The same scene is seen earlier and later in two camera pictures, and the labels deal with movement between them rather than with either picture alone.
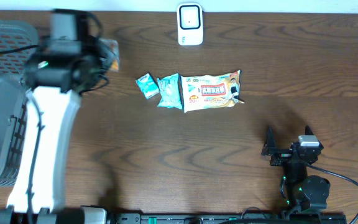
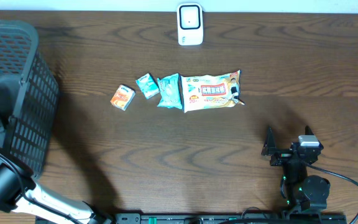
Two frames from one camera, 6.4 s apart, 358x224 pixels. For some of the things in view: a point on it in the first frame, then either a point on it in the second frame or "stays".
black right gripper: (281, 156) stays
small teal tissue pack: (147, 85) stays
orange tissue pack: (113, 46) -> (122, 96)
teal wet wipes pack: (171, 92) stays
